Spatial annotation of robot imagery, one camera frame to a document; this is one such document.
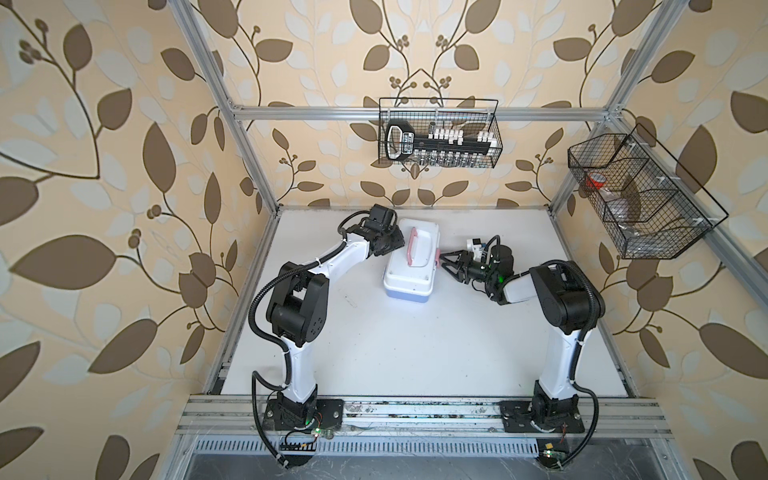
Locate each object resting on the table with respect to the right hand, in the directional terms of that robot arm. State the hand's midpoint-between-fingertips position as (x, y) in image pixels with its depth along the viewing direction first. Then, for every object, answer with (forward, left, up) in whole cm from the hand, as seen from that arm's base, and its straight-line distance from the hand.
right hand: (441, 262), depth 94 cm
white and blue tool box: (-5, +10, +2) cm, 12 cm away
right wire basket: (-3, -48, +27) cm, 55 cm away
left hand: (+6, +11, +6) cm, 14 cm away
